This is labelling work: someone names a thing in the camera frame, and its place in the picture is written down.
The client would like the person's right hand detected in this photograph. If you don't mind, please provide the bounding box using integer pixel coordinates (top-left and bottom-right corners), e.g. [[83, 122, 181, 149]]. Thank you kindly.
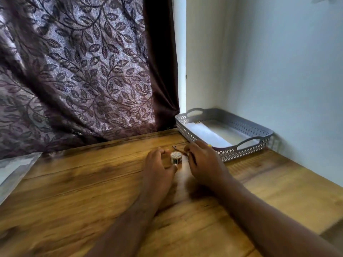
[[184, 140, 233, 187]]

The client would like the person's right forearm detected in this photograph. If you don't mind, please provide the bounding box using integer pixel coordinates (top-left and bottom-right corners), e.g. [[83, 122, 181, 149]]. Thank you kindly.
[[212, 177, 343, 257]]

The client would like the small round patterned tape roll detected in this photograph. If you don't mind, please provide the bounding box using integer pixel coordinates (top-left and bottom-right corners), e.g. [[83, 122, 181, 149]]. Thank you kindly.
[[170, 152, 183, 166]]

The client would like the person's left hand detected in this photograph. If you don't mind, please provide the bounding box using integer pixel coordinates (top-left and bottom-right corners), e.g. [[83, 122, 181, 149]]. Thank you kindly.
[[143, 147, 178, 195]]

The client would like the purple leaf-patterned curtain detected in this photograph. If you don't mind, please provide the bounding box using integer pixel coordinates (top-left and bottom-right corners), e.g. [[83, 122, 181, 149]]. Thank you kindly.
[[0, 0, 180, 160]]

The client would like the person's left forearm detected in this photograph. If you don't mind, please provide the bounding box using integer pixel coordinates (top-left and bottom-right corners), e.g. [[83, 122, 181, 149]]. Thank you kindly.
[[85, 188, 168, 257]]

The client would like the white paper sheet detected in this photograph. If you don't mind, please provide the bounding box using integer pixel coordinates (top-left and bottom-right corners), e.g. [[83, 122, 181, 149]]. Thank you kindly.
[[184, 120, 261, 149]]

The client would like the grey perforated plastic basket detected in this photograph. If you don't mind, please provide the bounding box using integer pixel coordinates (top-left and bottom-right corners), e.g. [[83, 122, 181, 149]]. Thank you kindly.
[[175, 108, 274, 162]]

